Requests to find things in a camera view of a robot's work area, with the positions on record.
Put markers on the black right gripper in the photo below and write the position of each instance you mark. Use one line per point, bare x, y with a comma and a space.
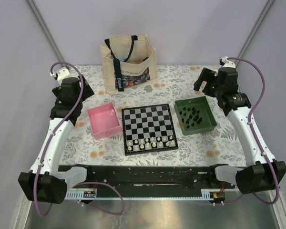
206, 75

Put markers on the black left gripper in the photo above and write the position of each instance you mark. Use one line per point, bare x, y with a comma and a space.
87, 92

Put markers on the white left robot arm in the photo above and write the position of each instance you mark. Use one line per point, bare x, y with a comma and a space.
44, 182

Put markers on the black white chessboard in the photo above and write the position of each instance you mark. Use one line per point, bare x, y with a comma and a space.
149, 128

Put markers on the floral patterned tablecloth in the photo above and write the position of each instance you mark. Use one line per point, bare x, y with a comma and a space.
220, 146

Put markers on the white chess piece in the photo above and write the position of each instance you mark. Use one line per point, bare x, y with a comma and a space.
172, 140
129, 146

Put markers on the pink plastic box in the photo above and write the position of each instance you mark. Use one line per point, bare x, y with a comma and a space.
104, 121

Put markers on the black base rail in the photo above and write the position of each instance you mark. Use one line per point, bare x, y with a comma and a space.
137, 182

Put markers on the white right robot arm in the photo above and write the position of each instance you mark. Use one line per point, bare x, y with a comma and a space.
262, 172

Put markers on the beige canvas tote bag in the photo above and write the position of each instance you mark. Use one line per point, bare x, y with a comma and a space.
128, 61

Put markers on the green plastic tray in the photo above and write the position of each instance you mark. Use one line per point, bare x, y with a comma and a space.
194, 116

